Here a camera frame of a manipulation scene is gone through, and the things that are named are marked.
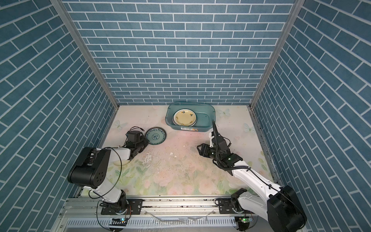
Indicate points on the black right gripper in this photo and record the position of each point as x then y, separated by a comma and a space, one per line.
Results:
205, 150

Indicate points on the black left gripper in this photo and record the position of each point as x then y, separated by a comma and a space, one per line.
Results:
142, 138

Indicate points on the teal patterned small plate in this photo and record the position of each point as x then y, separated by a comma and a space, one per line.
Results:
156, 135

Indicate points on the yellow plate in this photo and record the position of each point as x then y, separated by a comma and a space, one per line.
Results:
185, 117

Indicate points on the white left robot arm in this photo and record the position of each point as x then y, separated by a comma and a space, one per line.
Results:
91, 166

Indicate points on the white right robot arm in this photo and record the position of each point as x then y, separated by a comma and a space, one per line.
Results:
278, 205

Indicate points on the teal plastic bin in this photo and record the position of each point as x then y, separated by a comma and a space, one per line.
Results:
205, 116

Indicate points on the cream plate dark spot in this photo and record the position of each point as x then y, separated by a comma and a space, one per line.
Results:
121, 163

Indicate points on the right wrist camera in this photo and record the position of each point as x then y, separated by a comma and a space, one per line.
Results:
211, 140

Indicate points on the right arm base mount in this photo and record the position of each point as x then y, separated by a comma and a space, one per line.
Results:
225, 206

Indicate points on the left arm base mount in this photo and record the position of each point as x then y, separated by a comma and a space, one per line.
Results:
127, 207

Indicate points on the metal base rail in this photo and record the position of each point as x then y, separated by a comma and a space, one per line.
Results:
83, 214

